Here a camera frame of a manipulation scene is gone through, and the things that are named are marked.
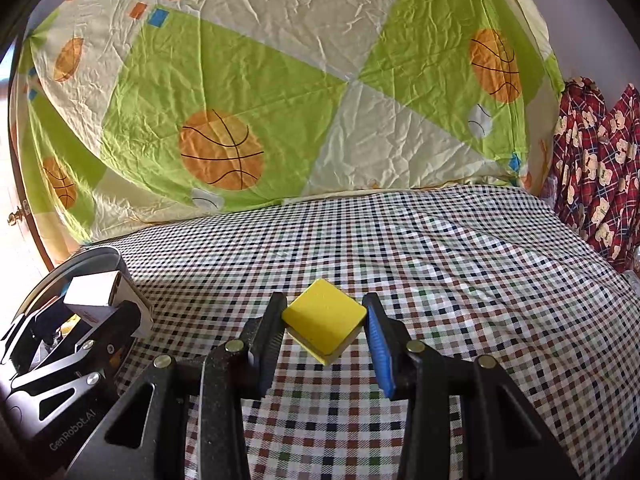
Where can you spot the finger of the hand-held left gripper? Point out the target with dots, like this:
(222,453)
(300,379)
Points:
(30,332)
(110,332)

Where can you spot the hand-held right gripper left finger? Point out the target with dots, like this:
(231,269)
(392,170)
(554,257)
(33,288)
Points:
(267,355)

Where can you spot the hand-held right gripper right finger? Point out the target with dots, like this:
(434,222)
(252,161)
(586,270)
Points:
(380,355)

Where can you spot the white box with patterned top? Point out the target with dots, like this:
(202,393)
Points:
(92,292)

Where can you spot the yellow cube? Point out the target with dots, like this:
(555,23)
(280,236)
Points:
(325,317)

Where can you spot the round black tin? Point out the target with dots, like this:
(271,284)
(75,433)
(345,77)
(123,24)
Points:
(102,257)

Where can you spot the wooden cabinet door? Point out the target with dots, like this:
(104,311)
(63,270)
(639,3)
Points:
(25,240)

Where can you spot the checked tablecloth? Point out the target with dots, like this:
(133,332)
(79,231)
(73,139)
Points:
(475,270)

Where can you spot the green basketball print sheet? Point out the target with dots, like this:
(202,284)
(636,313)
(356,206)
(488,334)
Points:
(300,75)

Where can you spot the red bear print cloth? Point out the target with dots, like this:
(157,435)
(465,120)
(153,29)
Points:
(600,170)

